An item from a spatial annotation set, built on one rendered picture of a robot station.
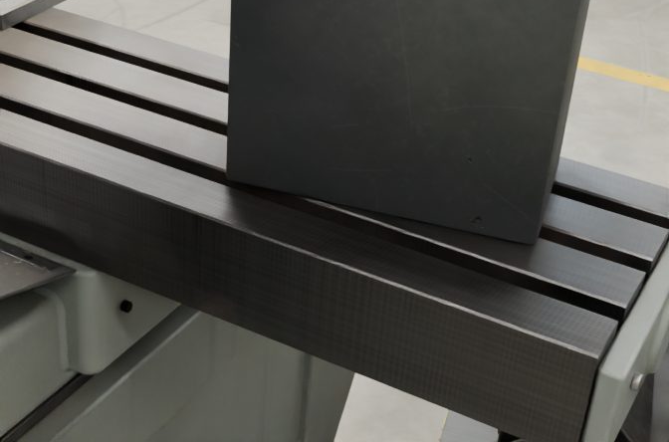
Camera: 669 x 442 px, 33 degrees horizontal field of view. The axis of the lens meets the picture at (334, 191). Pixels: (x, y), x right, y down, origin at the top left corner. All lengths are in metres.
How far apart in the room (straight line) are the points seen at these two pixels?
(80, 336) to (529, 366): 0.36
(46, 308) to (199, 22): 2.81
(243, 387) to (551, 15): 0.65
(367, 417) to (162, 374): 1.07
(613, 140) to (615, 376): 2.48
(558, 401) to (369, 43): 0.25
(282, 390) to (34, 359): 0.49
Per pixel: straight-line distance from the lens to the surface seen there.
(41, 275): 0.83
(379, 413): 2.08
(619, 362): 0.70
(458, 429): 1.46
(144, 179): 0.81
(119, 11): 3.71
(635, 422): 1.23
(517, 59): 0.71
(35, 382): 0.90
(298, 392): 1.36
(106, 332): 0.90
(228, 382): 1.18
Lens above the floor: 1.36
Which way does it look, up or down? 30 degrees down
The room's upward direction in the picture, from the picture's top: 5 degrees clockwise
